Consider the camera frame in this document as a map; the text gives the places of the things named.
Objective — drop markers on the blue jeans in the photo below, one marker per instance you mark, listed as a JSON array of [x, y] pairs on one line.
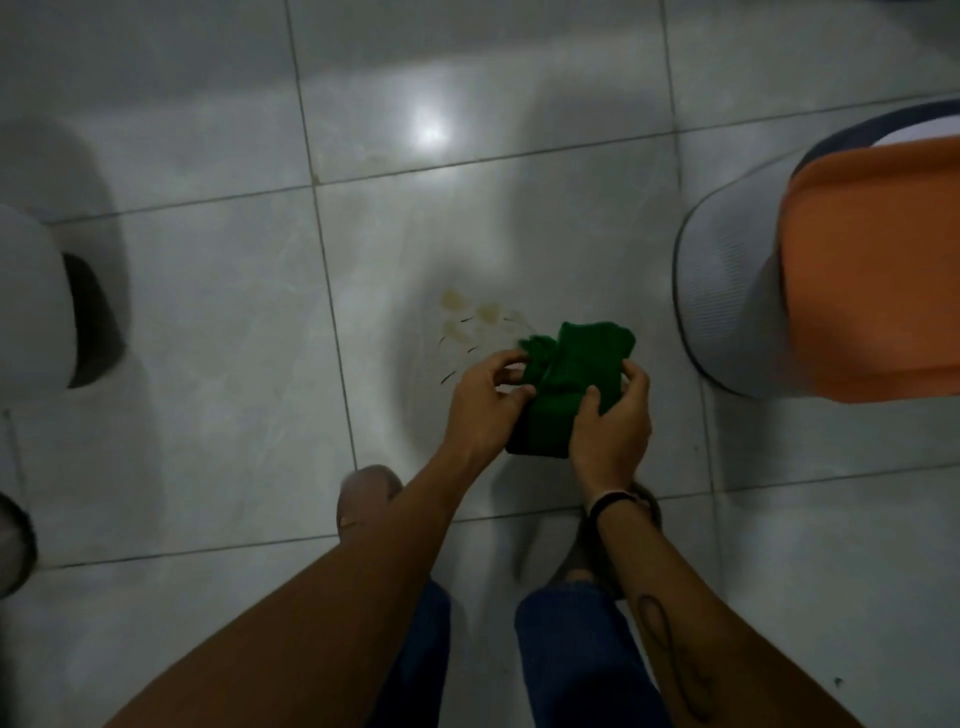
[[577, 660]]

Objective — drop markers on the dark rimmed white object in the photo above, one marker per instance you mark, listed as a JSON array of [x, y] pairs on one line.
[[11, 544]]

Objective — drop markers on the black wristband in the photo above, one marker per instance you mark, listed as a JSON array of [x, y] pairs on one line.
[[609, 504]]

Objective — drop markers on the person's left thumb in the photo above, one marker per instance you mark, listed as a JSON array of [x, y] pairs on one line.
[[519, 391]]

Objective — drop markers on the person's left forearm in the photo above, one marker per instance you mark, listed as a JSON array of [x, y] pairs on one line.
[[330, 607]]

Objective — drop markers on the person's right hand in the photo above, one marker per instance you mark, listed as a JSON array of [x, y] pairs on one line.
[[611, 442]]

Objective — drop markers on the person's left hand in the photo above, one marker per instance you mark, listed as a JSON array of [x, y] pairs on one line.
[[474, 409]]

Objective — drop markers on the person's right thumb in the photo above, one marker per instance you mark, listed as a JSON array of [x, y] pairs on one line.
[[591, 403]]

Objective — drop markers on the person's left foot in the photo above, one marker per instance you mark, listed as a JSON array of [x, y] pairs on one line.
[[364, 499]]

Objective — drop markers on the person's right forearm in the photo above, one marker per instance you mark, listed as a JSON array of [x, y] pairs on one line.
[[697, 637]]

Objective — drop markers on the green cloth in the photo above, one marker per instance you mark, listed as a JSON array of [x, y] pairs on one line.
[[577, 360]]

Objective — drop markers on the orange plastic chair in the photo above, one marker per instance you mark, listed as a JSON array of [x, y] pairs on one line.
[[870, 277]]

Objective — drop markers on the white rounded container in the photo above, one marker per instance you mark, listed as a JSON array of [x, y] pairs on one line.
[[34, 307]]

